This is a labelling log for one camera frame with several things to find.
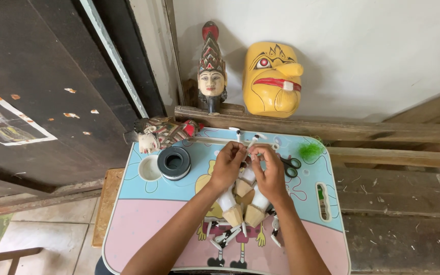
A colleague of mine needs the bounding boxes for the person's left hand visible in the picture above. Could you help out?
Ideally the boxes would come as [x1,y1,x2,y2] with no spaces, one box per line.
[209,141,248,192]

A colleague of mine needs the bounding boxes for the person's right hand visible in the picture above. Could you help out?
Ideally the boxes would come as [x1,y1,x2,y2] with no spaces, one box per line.
[247,144,290,205]

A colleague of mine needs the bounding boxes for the white puppet arm stick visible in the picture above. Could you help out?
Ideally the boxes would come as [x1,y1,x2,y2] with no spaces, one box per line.
[246,133,267,153]

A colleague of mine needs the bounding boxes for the clear plastic rod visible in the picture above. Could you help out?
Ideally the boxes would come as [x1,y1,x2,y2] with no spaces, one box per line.
[187,136,280,150]

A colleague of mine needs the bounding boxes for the white and wood puppet piece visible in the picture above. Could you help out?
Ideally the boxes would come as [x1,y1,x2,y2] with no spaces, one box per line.
[216,186,244,227]
[235,167,257,198]
[244,184,271,228]

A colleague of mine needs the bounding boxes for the green fibre tuft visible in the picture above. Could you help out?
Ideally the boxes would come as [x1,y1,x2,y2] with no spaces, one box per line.
[299,138,324,162]

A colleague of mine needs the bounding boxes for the black thread spool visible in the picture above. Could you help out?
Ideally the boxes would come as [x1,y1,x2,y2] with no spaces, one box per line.
[157,146,192,181]

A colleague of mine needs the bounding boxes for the yellow wooden mask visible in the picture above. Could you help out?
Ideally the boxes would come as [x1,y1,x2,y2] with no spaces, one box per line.
[242,42,305,118]

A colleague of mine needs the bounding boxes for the carved puppet head red tip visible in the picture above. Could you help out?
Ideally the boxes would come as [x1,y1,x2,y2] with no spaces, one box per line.
[124,117,204,154]

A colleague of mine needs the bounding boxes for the carved puppet head tall crown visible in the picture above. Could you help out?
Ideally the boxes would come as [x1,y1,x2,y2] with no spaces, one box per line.
[197,21,228,114]

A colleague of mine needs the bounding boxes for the pile of black white puppet arms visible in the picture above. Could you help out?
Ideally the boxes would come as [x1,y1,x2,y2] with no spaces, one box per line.
[205,214,282,252]

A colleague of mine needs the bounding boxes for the white round lid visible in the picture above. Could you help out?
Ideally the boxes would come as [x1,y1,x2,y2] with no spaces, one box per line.
[138,154,162,182]

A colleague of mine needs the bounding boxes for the cartoon print lap table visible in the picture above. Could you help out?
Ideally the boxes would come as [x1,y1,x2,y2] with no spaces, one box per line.
[102,127,352,275]

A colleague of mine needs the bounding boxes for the wooden bench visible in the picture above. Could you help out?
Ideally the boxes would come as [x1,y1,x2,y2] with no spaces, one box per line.
[174,86,440,275]

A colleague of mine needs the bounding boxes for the wooden board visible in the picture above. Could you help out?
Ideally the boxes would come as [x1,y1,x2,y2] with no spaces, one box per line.
[92,168,125,248]

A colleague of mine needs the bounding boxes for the dark wooden door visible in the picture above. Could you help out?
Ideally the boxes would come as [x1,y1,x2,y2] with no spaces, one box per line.
[0,0,167,193]

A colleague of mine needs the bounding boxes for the paper poster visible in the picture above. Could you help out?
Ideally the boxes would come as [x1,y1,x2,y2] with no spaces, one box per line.
[0,96,58,146]

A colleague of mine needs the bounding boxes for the wooden stool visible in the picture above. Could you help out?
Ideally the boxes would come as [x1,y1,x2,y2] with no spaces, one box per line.
[0,247,44,275]

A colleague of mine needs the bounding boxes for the black handled scissors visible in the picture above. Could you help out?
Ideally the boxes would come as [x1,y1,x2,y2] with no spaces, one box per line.
[279,156,302,179]

